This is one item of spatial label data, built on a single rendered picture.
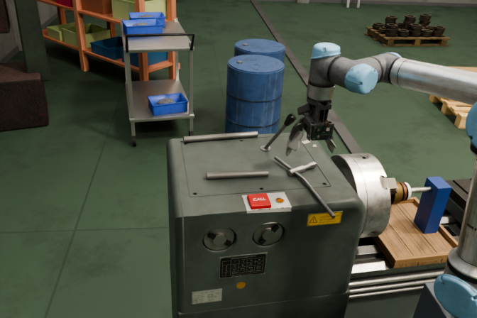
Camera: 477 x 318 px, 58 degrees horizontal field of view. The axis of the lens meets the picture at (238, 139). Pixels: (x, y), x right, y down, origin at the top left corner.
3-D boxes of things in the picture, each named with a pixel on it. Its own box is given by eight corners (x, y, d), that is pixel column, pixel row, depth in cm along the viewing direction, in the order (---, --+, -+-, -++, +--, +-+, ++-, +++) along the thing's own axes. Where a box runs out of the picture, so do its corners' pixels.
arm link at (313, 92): (304, 79, 126) (331, 78, 127) (302, 94, 128) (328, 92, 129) (313, 88, 119) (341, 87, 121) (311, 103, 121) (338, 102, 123)
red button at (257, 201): (250, 211, 125) (251, 206, 124) (246, 199, 130) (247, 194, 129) (271, 210, 126) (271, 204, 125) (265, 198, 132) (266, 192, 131)
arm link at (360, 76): (390, 62, 112) (356, 51, 120) (362, 69, 106) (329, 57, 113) (384, 91, 116) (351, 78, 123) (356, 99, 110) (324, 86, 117)
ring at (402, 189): (390, 189, 160) (412, 188, 162) (378, 176, 168) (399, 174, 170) (385, 210, 165) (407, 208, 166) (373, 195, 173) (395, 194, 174)
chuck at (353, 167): (351, 257, 155) (363, 178, 143) (319, 210, 183) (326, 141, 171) (360, 255, 155) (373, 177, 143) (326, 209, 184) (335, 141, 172)
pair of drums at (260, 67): (273, 105, 505) (280, 37, 467) (297, 151, 411) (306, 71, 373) (216, 106, 495) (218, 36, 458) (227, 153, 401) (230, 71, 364)
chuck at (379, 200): (360, 255, 155) (373, 177, 143) (326, 209, 184) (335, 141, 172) (383, 253, 157) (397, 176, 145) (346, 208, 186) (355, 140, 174)
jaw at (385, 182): (366, 199, 161) (381, 189, 150) (363, 186, 163) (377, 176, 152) (393, 196, 163) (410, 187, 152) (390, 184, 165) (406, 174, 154)
